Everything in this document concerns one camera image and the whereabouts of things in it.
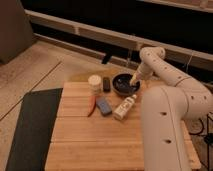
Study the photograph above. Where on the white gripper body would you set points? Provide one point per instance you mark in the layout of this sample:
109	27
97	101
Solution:
144	72

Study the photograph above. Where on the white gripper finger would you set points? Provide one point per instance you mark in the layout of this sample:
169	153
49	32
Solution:
133	80

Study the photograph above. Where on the dark ceramic bowl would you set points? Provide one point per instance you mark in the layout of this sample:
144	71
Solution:
121	85

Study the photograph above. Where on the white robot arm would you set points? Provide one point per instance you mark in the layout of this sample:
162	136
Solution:
162	109

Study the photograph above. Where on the small dark brown block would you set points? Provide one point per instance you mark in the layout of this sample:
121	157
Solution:
106	84

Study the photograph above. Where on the white spray bottle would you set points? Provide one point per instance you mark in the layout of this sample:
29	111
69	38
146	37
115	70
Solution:
121	111

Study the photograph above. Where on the white cylindrical jar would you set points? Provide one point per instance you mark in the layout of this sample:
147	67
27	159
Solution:
95	82

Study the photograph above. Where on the grey sofa corner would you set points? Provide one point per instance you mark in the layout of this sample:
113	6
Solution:
16	34

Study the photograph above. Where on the black floor mat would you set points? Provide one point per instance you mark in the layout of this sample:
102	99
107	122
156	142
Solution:
33	131

